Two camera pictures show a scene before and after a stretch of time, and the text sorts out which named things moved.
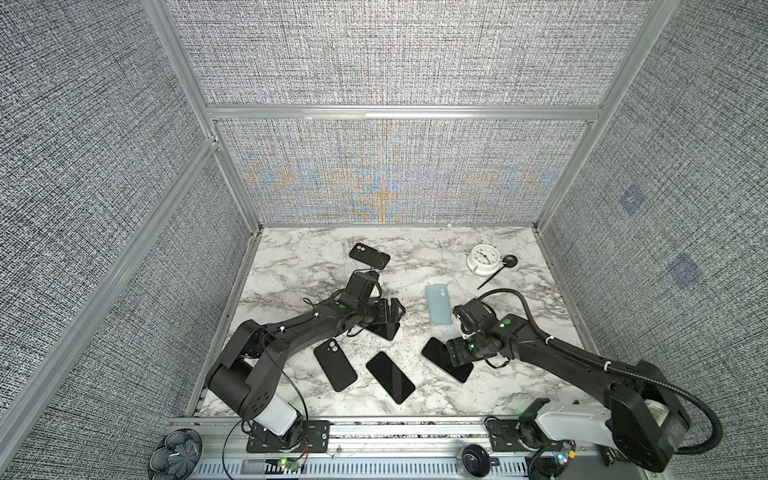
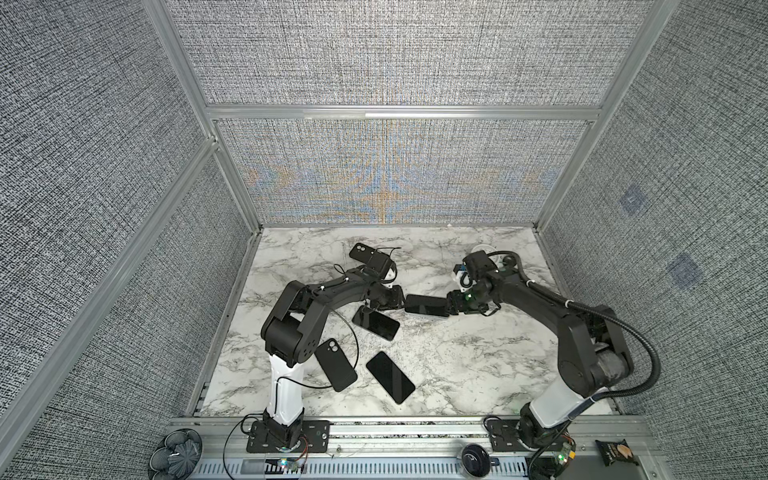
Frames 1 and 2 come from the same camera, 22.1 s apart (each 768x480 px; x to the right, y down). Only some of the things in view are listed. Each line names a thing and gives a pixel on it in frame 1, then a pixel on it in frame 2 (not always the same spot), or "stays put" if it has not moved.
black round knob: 474,461 stays put
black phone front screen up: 390,377 stays put
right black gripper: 457,352 to 455,305
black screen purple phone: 437,352 to 424,304
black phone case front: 335,364 stays put
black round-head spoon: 510,261 stays put
